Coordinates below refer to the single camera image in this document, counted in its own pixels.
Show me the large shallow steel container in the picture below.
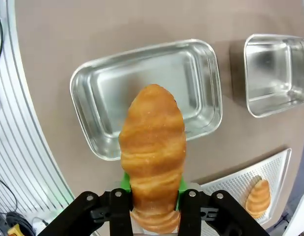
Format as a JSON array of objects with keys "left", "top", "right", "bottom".
[{"left": 69, "top": 38, "right": 223, "bottom": 162}]

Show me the perforated aluminium baking tray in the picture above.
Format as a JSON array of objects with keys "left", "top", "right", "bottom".
[{"left": 199, "top": 147, "right": 292, "bottom": 226}]

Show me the coiled black cable bundle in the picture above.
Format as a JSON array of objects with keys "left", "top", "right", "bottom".
[{"left": 5, "top": 210, "right": 48, "bottom": 236}]

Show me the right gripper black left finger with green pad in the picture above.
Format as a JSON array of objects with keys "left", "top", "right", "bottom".
[{"left": 38, "top": 172, "right": 134, "bottom": 236}]

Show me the small golden croissant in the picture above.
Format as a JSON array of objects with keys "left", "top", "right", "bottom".
[{"left": 245, "top": 175, "right": 272, "bottom": 219}]

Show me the long golden bread roll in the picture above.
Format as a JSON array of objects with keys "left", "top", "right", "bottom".
[{"left": 118, "top": 84, "right": 187, "bottom": 233}]

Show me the black looped cable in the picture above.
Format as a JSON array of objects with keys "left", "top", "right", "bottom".
[{"left": 0, "top": 175, "right": 18, "bottom": 211}]

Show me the aluminium profile frame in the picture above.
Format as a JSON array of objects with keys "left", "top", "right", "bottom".
[{"left": 0, "top": 0, "right": 75, "bottom": 222}]

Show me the small deep steel container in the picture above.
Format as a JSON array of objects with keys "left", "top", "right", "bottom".
[{"left": 243, "top": 33, "right": 304, "bottom": 118}]

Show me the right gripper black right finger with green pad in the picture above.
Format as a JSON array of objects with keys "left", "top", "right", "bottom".
[{"left": 175, "top": 177, "right": 268, "bottom": 236}]

